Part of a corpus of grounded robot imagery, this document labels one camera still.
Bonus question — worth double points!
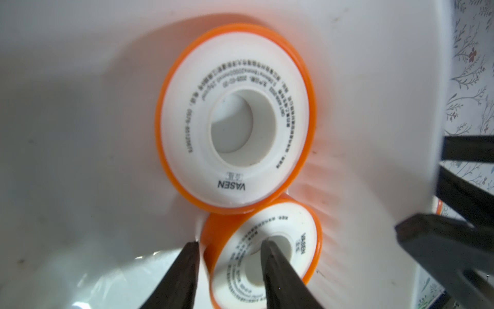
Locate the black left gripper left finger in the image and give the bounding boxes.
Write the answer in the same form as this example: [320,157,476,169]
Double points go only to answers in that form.
[141,242,200,309]

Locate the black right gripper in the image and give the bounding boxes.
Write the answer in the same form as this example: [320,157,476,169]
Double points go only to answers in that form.
[395,136,493,308]

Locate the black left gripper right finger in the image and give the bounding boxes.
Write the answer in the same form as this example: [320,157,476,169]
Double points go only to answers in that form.
[261,239,322,308]

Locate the orange white sealing tape roll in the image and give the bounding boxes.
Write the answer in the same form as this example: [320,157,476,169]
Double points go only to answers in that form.
[154,23,316,214]
[433,197,443,216]
[200,194,323,308]

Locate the white plastic storage box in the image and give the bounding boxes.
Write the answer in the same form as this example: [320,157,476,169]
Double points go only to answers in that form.
[1,1,453,308]

